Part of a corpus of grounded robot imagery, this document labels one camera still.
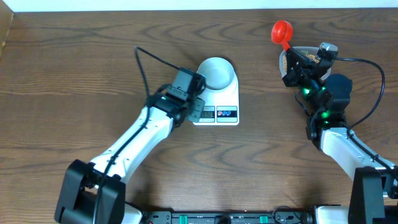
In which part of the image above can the red plastic measuring scoop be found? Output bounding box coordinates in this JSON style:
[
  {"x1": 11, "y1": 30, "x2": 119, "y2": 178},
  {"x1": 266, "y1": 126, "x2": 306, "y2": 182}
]
[{"x1": 271, "y1": 20, "x2": 294, "y2": 51}]

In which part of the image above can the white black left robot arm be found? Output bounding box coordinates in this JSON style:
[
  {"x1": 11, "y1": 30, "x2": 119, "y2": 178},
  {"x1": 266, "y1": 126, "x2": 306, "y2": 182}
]
[{"x1": 54, "y1": 68, "x2": 206, "y2": 223}]

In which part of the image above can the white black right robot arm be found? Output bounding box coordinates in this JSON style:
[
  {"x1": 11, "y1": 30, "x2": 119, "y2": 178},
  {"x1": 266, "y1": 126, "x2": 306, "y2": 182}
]
[{"x1": 279, "y1": 45, "x2": 397, "y2": 223}]

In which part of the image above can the white digital kitchen scale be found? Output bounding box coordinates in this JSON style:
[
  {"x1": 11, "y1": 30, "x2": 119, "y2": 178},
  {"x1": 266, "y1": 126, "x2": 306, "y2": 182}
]
[{"x1": 195, "y1": 72, "x2": 239, "y2": 126}]

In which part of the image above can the grey plastic bowl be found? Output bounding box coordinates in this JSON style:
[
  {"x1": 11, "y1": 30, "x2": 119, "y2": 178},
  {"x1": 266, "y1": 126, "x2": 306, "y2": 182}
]
[{"x1": 197, "y1": 57, "x2": 236, "y2": 91}]

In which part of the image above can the clear container of soybeans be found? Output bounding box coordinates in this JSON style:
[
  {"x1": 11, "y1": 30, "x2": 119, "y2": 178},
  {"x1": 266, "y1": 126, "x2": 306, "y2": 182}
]
[{"x1": 279, "y1": 46, "x2": 332, "y2": 82}]

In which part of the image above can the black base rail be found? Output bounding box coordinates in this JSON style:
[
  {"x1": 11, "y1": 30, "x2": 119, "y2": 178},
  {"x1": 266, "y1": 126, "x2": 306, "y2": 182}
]
[{"x1": 124, "y1": 203, "x2": 352, "y2": 224}]

